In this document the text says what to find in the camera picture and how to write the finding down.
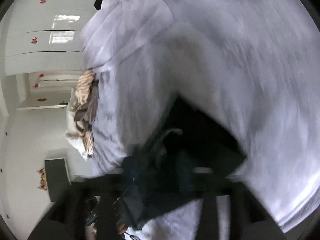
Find dark pants with patterned band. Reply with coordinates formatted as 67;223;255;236
106;96;246;230

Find dark wall-mounted screen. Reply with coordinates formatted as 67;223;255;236
44;158;71;202

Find white wardrobe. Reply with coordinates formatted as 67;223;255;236
4;0;95;76

